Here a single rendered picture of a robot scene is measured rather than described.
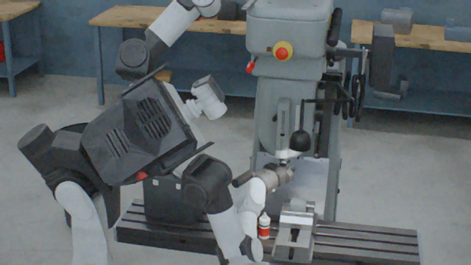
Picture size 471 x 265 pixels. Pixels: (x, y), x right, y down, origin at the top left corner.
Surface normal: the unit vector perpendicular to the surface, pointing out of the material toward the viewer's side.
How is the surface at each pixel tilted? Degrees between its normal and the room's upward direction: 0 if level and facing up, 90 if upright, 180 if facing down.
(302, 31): 90
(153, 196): 90
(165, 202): 90
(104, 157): 74
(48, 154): 90
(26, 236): 0
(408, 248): 0
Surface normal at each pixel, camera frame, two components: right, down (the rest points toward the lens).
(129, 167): -0.34, 0.11
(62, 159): 0.14, 0.40
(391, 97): -0.43, 0.36
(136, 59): -0.02, -0.05
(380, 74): -0.18, 0.40
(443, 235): 0.02, -0.91
